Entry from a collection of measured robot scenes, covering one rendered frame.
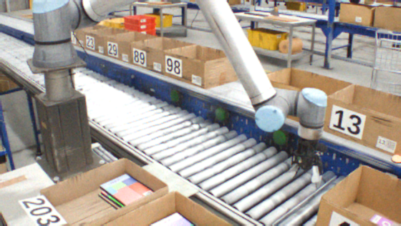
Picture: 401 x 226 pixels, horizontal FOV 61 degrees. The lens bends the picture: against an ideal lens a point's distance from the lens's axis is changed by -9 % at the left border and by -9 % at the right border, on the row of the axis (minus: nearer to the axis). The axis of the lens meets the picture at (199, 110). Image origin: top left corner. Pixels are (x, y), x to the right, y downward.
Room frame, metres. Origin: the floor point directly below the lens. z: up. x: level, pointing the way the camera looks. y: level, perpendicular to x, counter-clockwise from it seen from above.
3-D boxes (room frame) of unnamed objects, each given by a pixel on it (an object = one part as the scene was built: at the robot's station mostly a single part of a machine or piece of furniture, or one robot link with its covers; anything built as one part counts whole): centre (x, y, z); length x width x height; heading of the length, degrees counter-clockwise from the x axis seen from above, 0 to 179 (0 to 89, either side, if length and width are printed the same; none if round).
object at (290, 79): (1.71, -0.53, 0.96); 0.39 x 0.29 x 0.17; 43
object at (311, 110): (1.18, -0.40, 1.11); 0.10 x 0.09 x 0.12; 67
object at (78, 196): (1.07, 0.34, 0.80); 0.38 x 0.28 x 0.10; 134
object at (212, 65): (2.28, -0.01, 0.96); 0.39 x 0.29 x 0.17; 42
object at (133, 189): (1.15, 0.27, 0.79); 0.19 x 0.14 x 0.02; 46
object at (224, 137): (1.61, -0.01, 0.72); 0.52 x 0.05 x 0.05; 132
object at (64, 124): (1.42, 0.59, 0.91); 0.26 x 0.26 x 0.33; 42
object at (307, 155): (1.17, -0.39, 0.94); 0.09 x 0.08 x 0.12; 132
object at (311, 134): (1.17, -0.40, 1.02); 0.10 x 0.09 x 0.05; 42
